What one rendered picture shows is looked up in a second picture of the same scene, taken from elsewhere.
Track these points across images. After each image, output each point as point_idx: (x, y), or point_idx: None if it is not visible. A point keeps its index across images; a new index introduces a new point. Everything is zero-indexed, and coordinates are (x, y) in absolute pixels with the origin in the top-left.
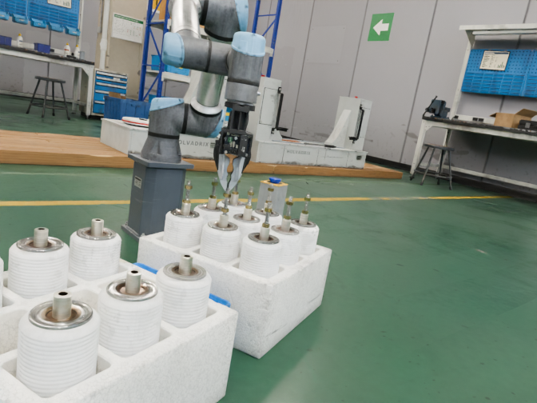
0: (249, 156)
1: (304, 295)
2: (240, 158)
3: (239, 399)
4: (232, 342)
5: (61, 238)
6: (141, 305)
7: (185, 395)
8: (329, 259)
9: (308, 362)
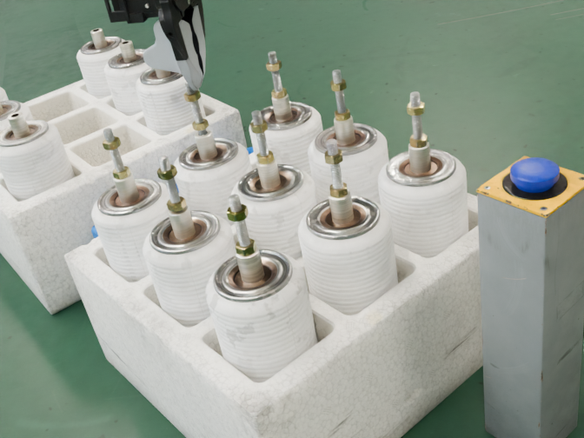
0: (110, 21)
1: (178, 398)
2: (154, 24)
3: (38, 328)
4: (21, 250)
5: (582, 127)
6: None
7: (6, 245)
8: (254, 435)
9: (68, 426)
